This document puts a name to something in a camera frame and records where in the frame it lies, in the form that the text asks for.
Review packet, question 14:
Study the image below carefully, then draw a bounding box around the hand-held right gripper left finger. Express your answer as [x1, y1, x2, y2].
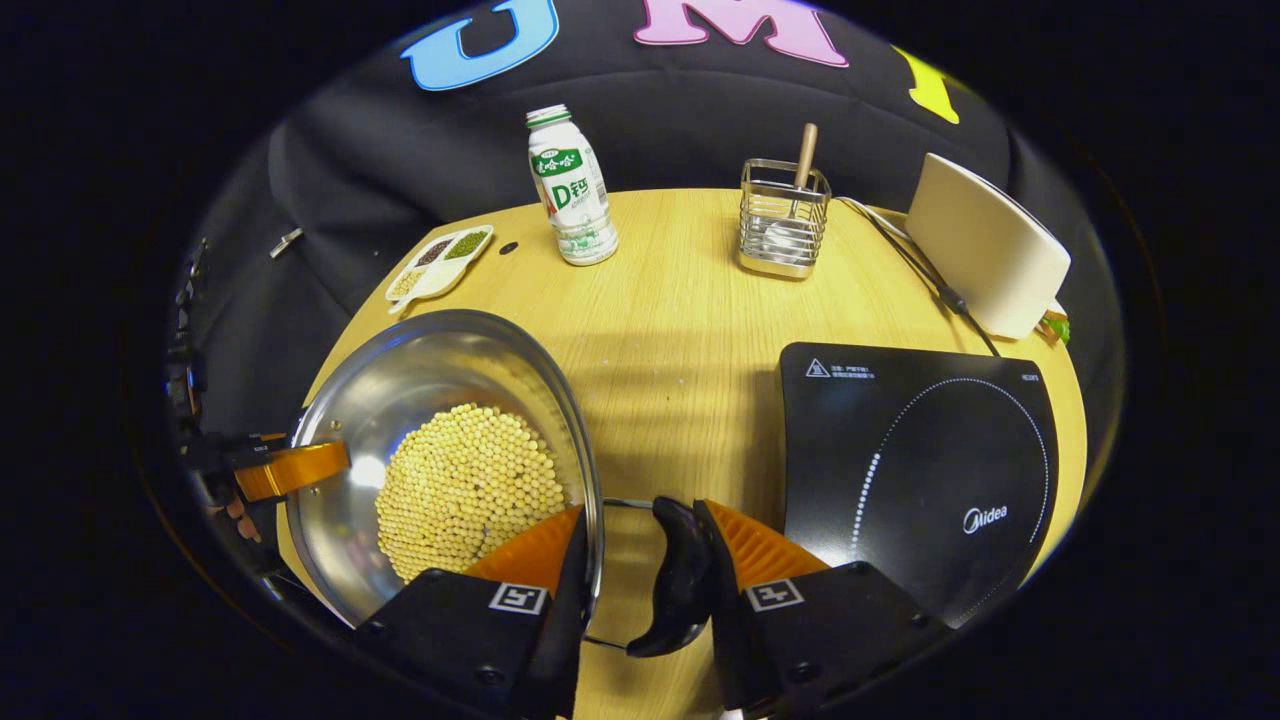
[355, 504, 593, 720]

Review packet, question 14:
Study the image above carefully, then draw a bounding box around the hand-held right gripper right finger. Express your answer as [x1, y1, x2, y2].
[693, 499, 953, 719]

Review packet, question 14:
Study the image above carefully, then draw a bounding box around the stainless steel pot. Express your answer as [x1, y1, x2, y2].
[285, 308, 717, 661]

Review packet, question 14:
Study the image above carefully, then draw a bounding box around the pile of soybeans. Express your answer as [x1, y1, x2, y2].
[375, 403, 568, 584]

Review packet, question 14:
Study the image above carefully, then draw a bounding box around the black induction cooktop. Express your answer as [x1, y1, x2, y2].
[778, 342, 1061, 631]

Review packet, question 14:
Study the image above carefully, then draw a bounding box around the divided dish of beans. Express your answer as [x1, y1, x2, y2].
[385, 225, 495, 316]

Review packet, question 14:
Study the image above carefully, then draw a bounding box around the white drink bottle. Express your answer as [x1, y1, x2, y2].
[526, 104, 619, 267]

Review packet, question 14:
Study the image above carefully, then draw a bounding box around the white toaster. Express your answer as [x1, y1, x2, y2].
[905, 152, 1073, 341]

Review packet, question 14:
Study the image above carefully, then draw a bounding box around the black power cable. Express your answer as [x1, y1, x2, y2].
[835, 196, 1003, 358]

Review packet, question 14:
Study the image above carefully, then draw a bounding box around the wire utensil basket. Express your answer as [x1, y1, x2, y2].
[738, 158, 833, 280]

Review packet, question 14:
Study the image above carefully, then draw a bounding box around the wooden-handled spoon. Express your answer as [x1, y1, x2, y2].
[765, 123, 819, 263]

